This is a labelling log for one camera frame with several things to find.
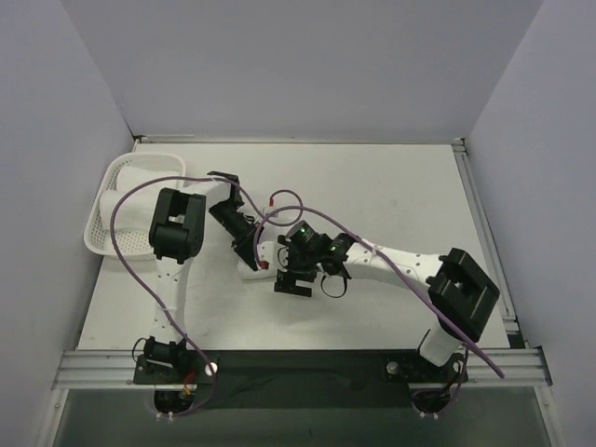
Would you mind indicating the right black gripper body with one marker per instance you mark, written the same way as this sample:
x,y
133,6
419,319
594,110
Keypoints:
x,y
293,285

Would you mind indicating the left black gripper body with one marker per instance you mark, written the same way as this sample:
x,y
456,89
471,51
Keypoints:
x,y
247,248

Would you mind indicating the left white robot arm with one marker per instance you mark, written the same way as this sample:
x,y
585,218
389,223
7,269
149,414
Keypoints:
x,y
176,234

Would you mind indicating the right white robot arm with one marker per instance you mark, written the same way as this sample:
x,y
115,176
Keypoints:
x,y
457,289

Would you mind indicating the white perforated plastic basket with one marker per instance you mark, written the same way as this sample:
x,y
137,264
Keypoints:
x,y
133,245

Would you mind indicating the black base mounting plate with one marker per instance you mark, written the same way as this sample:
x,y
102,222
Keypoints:
x,y
303,380

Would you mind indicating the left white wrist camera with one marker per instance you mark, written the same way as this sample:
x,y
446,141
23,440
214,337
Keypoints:
x,y
271,212

